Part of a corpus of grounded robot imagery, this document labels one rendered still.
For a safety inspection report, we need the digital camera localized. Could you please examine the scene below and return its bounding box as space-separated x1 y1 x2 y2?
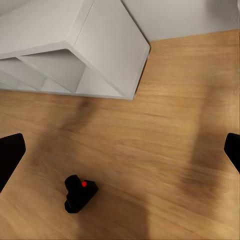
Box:
64 175 98 214

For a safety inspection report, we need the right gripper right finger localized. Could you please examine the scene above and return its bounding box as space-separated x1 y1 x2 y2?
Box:
224 132 240 173

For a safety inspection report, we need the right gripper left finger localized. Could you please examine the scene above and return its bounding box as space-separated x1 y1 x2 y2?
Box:
0 133 26 193

